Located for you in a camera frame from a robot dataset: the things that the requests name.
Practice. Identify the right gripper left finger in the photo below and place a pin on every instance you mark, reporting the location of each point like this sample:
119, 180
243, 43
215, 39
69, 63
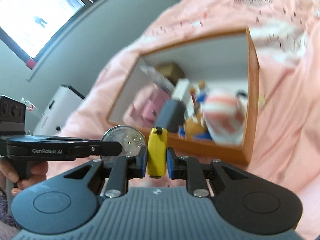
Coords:
123, 169

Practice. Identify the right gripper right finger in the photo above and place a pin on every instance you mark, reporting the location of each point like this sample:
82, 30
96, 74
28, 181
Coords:
189, 170

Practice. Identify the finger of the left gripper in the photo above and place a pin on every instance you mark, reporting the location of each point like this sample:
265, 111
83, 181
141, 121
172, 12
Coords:
102, 148

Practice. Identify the clear glitter round case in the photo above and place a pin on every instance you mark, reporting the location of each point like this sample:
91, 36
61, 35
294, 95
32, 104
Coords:
130, 139

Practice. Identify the yellow tape measure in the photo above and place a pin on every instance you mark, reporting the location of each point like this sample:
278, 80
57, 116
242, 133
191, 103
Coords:
157, 152

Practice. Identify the panda plush toy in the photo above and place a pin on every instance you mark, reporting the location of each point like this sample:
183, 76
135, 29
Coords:
224, 112

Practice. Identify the white power adapter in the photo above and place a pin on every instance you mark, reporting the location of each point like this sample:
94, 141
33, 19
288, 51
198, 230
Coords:
181, 91

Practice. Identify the gold cardboard box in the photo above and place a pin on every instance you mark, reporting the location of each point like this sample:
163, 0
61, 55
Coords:
171, 71

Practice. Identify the orange toy figure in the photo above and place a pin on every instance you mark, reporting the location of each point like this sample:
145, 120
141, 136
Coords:
195, 125

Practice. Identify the dark grey case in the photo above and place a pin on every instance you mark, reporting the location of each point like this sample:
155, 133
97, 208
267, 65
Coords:
171, 116

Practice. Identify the white cabinet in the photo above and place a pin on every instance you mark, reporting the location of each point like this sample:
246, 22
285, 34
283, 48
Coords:
64, 102

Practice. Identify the pink small box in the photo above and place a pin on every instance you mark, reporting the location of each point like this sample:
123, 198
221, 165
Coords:
153, 106

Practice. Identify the printed snack packet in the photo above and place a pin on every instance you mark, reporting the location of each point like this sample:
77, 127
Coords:
159, 79

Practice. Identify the orange cardboard storage box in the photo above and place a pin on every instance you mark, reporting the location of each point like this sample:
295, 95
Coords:
225, 60

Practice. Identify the window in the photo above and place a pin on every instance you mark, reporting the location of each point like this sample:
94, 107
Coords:
28, 27

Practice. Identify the pink patterned bed sheet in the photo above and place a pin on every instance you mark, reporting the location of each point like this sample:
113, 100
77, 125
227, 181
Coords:
285, 34

